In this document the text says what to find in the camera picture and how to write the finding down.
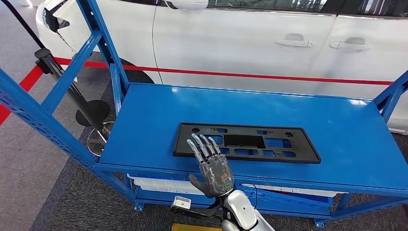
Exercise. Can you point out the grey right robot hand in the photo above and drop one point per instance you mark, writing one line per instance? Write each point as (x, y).
(216, 175)

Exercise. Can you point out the black plastic plate frame part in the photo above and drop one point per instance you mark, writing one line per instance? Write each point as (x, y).
(302, 153)

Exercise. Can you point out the blue metal shelf rack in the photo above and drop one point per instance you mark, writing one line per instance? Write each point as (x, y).
(159, 127)

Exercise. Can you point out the white plastic bin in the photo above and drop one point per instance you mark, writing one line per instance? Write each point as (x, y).
(165, 186)
(302, 190)

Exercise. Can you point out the yellow floor tape square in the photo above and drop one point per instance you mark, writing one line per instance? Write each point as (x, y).
(194, 227)

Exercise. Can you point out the long red barrier belt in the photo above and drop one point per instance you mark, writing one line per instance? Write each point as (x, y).
(255, 76)

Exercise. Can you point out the white car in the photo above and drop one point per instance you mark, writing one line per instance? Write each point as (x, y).
(223, 38)

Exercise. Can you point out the white car side mirror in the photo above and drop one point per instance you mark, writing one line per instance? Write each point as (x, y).
(188, 3)

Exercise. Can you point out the wide red barrier belt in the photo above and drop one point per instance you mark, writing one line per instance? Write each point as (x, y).
(19, 92)

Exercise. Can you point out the black camera bracket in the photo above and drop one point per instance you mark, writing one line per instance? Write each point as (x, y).
(204, 212)

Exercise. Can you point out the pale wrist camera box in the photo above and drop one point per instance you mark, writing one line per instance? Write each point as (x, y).
(181, 202)

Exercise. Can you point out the black stanchion post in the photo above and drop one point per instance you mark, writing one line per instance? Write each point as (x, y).
(94, 113)

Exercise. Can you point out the chrome stanchion post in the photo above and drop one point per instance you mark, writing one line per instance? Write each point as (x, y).
(60, 73)

